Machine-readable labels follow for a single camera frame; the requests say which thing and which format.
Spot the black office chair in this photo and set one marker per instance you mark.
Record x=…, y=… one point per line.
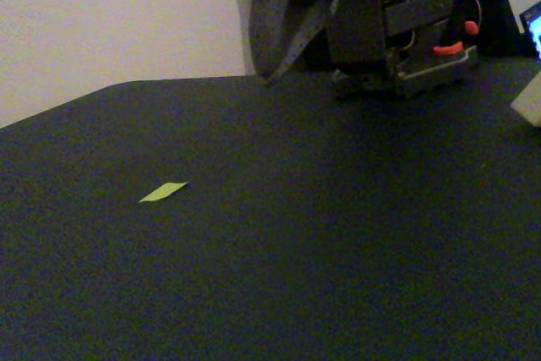
x=486, y=1

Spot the grey robot arm with base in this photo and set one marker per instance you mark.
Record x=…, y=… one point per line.
x=359, y=27

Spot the dark desk mat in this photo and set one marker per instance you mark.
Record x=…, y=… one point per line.
x=270, y=230

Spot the black orange table clamp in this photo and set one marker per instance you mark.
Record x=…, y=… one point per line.
x=448, y=48
x=471, y=28

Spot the small white plastic object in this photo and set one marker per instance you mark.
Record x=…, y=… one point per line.
x=530, y=101

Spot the laptop screen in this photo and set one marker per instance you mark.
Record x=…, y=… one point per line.
x=533, y=29

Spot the small green tape marker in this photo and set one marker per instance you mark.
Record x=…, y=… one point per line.
x=162, y=192

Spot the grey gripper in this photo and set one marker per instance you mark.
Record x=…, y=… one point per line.
x=270, y=19

